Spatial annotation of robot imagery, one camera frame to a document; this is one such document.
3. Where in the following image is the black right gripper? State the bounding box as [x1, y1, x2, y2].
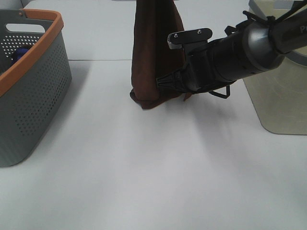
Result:
[156, 42, 219, 93]

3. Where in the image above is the brown towel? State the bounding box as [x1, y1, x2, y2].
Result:
[130, 0, 185, 110]

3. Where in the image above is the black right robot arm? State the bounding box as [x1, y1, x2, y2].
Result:
[156, 10, 307, 95]

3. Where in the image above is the beige basket with grey rim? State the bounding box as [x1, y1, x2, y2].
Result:
[244, 0, 307, 135]

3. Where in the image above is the grey basket with orange rim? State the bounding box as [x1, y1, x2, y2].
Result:
[0, 9, 71, 167]

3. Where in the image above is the blue cloth in basket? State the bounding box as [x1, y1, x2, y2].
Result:
[12, 47, 30, 64]

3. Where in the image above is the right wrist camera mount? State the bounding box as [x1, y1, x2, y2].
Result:
[167, 28, 213, 49]

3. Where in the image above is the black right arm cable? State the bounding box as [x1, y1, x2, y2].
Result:
[208, 0, 307, 100]

